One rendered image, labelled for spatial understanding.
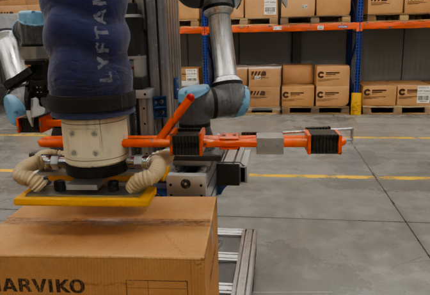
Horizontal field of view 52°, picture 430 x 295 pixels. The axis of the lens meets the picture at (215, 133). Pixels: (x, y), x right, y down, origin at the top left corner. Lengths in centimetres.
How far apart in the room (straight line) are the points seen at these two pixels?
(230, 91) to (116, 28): 62
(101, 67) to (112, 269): 48
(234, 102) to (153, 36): 42
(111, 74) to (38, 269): 50
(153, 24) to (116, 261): 98
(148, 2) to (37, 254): 102
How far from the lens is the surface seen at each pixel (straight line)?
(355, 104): 824
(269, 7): 818
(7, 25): 197
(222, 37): 167
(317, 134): 114
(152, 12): 178
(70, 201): 115
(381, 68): 972
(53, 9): 114
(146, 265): 110
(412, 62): 986
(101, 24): 112
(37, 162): 128
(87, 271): 115
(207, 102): 158
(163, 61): 177
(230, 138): 113
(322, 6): 822
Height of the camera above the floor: 145
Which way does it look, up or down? 13 degrees down
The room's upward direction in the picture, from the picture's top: 1 degrees counter-clockwise
